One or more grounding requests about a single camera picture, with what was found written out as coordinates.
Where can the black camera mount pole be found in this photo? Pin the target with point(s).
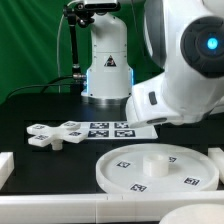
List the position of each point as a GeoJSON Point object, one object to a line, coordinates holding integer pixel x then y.
{"type": "Point", "coordinates": [77, 15]}

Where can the white round object foreground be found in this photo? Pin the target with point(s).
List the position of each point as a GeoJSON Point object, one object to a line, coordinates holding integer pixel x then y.
{"type": "Point", "coordinates": [196, 214]}

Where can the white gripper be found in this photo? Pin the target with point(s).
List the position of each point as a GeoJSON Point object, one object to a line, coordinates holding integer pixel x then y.
{"type": "Point", "coordinates": [147, 107]}

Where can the white round table top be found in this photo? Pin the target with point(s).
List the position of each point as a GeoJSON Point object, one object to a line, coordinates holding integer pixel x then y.
{"type": "Point", "coordinates": [155, 168]}

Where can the white right barrier block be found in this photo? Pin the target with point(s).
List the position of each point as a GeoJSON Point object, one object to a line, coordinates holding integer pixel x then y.
{"type": "Point", "coordinates": [217, 156]}

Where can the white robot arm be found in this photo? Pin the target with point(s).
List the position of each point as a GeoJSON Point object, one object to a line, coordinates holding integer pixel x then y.
{"type": "Point", "coordinates": [183, 37]}

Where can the white front barrier rail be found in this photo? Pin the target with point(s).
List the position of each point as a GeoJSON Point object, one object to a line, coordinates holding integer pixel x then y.
{"type": "Point", "coordinates": [98, 208]}

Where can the white cross-shaped table base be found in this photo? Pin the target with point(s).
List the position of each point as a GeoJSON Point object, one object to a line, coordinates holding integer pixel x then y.
{"type": "Point", "coordinates": [43, 135]}

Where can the white fiducial marker sheet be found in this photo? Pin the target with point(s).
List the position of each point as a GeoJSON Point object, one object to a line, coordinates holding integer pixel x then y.
{"type": "Point", "coordinates": [117, 130]}

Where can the white left barrier block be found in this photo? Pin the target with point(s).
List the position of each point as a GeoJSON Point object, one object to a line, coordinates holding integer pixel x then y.
{"type": "Point", "coordinates": [6, 167]}

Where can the white barrier block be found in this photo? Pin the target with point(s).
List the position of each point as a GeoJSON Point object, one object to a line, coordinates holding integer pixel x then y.
{"type": "Point", "coordinates": [6, 167]}
{"type": "Point", "coordinates": [217, 156]}

